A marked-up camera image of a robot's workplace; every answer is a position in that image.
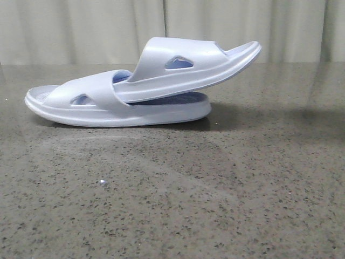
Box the light blue slipper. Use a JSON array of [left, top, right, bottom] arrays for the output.
[[24, 70, 211, 127], [113, 37, 261, 103]]

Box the beige background curtain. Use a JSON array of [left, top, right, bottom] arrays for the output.
[[1, 1, 344, 65]]

